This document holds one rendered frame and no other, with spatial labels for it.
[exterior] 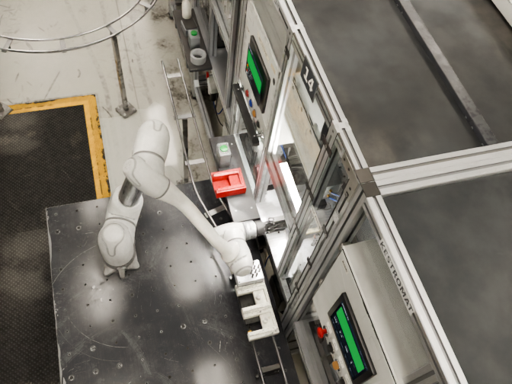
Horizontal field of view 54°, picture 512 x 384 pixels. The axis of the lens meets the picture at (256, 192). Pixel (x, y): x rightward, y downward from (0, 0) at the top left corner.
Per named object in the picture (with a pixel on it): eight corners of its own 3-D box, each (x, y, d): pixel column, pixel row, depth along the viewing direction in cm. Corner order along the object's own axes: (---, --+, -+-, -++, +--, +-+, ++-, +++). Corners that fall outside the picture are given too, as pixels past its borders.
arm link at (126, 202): (100, 228, 255) (110, 191, 267) (132, 235, 260) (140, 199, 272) (131, 148, 194) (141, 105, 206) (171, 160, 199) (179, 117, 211)
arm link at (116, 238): (98, 265, 249) (91, 246, 231) (106, 232, 259) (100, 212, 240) (131, 268, 250) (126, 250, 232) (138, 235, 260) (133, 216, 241)
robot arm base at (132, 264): (104, 283, 251) (103, 280, 246) (99, 244, 261) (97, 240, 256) (141, 276, 255) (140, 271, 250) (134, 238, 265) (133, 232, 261)
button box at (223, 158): (215, 156, 270) (216, 143, 260) (229, 154, 271) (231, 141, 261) (219, 168, 266) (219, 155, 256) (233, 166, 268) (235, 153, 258)
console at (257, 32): (234, 78, 238) (241, -4, 199) (290, 71, 245) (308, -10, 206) (257, 148, 219) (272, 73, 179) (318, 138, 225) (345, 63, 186)
